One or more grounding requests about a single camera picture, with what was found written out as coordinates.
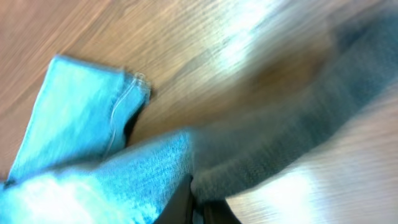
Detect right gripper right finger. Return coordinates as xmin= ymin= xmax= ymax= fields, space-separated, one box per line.
xmin=203 ymin=200 xmax=241 ymax=224

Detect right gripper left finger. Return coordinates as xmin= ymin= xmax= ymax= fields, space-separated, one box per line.
xmin=154 ymin=175 xmax=195 ymax=224

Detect light blue denim jeans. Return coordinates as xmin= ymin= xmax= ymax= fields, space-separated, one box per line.
xmin=1 ymin=12 xmax=397 ymax=223

